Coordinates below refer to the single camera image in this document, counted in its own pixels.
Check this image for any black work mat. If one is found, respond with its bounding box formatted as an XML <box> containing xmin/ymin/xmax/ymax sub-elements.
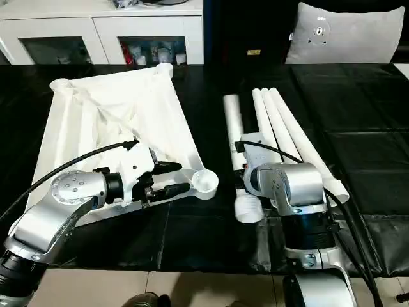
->
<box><xmin>0</xmin><ymin>62</ymin><xmax>409</xmax><ymax>277</ymax></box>

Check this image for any dark left robot foot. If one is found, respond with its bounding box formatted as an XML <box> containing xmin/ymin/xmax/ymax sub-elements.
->
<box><xmin>121</xmin><ymin>292</ymin><xmax>171</xmax><ymax>307</ymax></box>

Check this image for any white cabinet with glass doors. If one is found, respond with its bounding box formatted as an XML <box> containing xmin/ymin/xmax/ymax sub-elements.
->
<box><xmin>0</xmin><ymin>0</ymin><xmax>205</xmax><ymax>67</ymax></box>

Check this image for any white flat board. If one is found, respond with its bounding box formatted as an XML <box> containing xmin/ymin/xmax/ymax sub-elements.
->
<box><xmin>392</xmin><ymin>62</ymin><xmax>409</xmax><ymax>79</ymax></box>

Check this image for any white plastic table top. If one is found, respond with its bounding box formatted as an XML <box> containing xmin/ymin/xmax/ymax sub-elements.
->
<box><xmin>26</xmin><ymin>62</ymin><xmax>220</xmax><ymax>226</ymax></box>

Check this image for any white plastic table leg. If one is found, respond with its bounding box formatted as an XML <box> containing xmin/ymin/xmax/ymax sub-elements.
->
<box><xmin>251</xmin><ymin>88</ymin><xmax>301</xmax><ymax>168</ymax></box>
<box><xmin>268</xmin><ymin>87</ymin><xmax>351</xmax><ymax>206</ymax></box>
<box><xmin>222</xmin><ymin>94</ymin><xmax>265</xmax><ymax>224</ymax></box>
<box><xmin>260</xmin><ymin>88</ymin><xmax>320</xmax><ymax>172</ymax></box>

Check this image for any grey carrying case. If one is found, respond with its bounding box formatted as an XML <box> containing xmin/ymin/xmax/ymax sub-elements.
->
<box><xmin>112</xmin><ymin>0</ymin><xmax>194</xmax><ymax>8</ymax></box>

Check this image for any grey cushion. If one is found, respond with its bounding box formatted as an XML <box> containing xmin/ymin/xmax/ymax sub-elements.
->
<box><xmin>284</xmin><ymin>1</ymin><xmax>407</xmax><ymax>65</ymax></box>

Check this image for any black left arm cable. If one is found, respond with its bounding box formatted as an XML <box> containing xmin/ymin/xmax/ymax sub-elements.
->
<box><xmin>0</xmin><ymin>140</ymin><xmax>139</xmax><ymax>222</ymax></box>

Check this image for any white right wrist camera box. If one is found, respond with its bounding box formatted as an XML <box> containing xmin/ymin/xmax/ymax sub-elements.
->
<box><xmin>239</xmin><ymin>132</ymin><xmax>282</xmax><ymax>173</ymax></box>

